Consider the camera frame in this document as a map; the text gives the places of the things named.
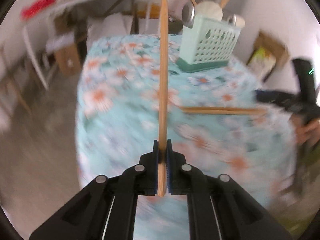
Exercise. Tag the cardboard box with sticker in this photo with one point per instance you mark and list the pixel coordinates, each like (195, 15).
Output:
(68, 60)

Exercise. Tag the floral light blue blanket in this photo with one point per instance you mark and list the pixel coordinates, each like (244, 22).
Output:
(120, 120)

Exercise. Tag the green perforated utensil holder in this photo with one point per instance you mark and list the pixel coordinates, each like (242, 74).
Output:
(207, 45)

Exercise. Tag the metal spoon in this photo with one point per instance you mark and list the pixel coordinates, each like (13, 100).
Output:
(231, 20)
(188, 13)

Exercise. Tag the wooden chair with dark seat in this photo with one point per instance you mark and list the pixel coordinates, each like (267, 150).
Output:
(17, 92)

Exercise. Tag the red plastic bag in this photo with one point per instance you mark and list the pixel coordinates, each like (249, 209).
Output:
(37, 7)

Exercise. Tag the white plastic-wrapped box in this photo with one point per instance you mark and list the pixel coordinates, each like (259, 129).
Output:
(60, 42)

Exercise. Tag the white sack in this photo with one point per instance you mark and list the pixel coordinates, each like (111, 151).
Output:
(110, 25)

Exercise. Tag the open cardboard box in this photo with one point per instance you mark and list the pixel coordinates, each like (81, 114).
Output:
(280, 50)

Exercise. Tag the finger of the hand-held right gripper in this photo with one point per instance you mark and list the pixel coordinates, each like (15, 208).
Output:
(266, 97)

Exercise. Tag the white plastic spoon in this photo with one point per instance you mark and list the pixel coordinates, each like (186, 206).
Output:
(240, 21)
(210, 10)

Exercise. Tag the person's right hand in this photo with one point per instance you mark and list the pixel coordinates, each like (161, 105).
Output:
(308, 132)

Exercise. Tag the white and green printed bag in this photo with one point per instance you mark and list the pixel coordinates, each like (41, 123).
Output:
(261, 57)

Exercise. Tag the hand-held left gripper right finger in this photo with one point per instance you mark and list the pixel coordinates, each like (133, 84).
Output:
(170, 175)

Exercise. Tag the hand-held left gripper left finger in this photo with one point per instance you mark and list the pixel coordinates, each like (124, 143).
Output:
(155, 170)

